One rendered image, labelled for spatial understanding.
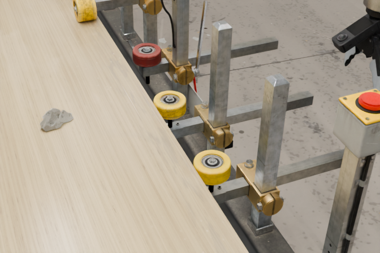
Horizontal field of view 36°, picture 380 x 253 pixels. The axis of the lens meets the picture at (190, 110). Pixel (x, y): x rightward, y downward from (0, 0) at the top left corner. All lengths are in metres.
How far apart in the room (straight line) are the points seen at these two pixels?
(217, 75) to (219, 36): 0.11
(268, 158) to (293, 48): 2.35
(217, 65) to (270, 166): 0.27
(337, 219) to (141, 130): 0.52
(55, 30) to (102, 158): 0.62
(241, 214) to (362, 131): 0.61
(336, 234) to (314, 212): 1.41
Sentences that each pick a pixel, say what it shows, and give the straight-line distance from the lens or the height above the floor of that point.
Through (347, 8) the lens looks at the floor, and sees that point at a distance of 4.13.
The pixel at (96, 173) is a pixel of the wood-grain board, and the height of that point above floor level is 0.90.
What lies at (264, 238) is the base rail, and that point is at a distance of 1.39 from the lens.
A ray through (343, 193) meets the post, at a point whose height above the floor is 1.05.
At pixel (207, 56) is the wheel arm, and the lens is 1.72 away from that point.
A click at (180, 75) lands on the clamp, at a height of 0.86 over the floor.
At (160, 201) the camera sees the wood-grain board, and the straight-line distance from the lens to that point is 1.18.
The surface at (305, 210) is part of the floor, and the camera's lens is 2.48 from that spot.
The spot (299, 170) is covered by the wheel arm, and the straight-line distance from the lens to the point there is 1.39.
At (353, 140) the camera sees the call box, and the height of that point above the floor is 1.18.
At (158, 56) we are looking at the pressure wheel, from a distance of 1.63.
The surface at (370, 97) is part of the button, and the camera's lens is 0.92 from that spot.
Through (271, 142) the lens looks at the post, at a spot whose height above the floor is 0.97.
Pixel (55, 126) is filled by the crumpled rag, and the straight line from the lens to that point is 1.37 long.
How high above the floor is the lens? 1.72
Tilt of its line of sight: 36 degrees down
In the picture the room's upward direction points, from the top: 1 degrees clockwise
